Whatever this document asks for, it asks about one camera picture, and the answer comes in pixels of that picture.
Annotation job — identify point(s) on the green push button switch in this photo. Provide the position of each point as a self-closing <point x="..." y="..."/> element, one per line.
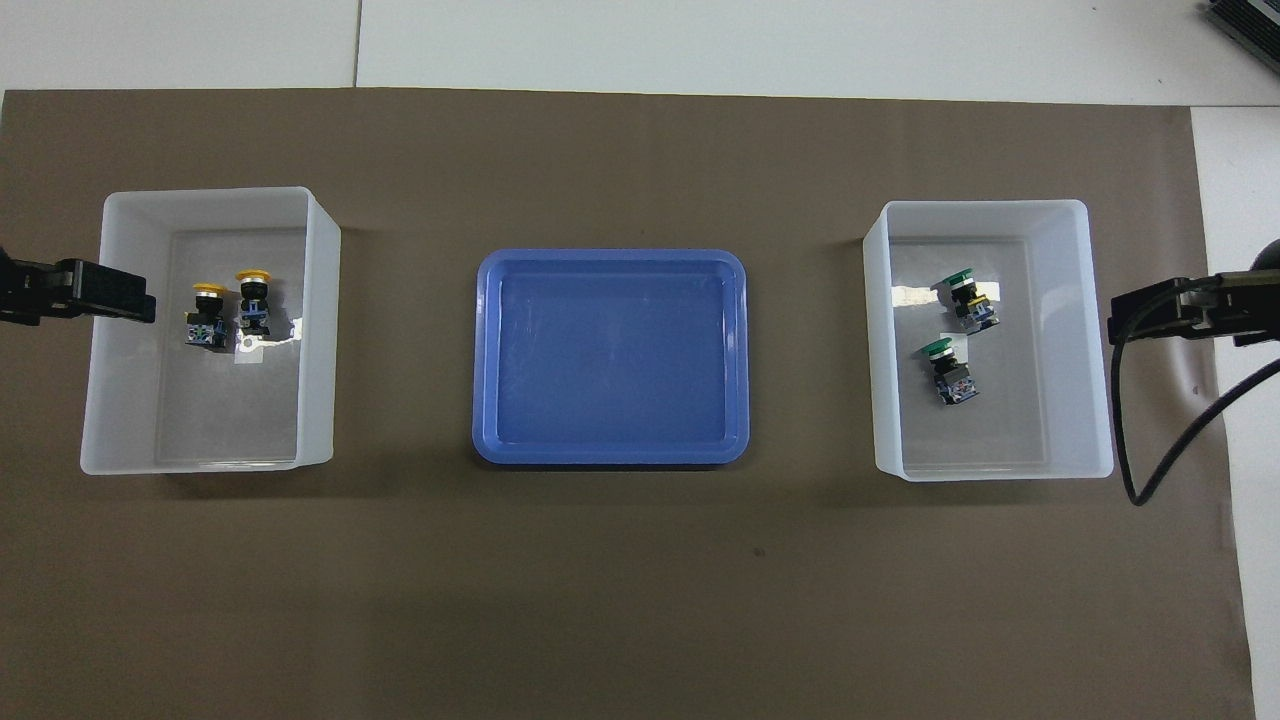
<point x="950" y="378"/>
<point x="968" y="305"/>

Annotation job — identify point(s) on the translucent white plastic box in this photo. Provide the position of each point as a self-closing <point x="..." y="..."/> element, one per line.
<point x="230" y="420"/>
<point x="1000" y="430"/>

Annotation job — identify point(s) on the dark grey ridged device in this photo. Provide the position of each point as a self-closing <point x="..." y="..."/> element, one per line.
<point x="1250" y="22"/>

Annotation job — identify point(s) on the blue plastic tray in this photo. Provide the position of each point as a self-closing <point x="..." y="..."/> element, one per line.
<point x="610" y="360"/>

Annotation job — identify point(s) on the brown table mat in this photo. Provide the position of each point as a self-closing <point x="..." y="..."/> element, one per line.
<point x="640" y="580"/>

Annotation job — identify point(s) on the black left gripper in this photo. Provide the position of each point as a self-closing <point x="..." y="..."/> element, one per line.
<point x="15" y="290"/>

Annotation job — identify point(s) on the small white label sticker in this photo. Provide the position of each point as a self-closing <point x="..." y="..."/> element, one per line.
<point x="247" y="355"/>

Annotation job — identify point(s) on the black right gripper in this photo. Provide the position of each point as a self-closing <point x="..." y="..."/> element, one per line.
<point x="1268" y="300"/>

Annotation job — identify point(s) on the yellow push button switch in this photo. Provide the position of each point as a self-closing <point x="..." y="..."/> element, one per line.
<point x="205" y="320"/>
<point x="252" y="305"/>

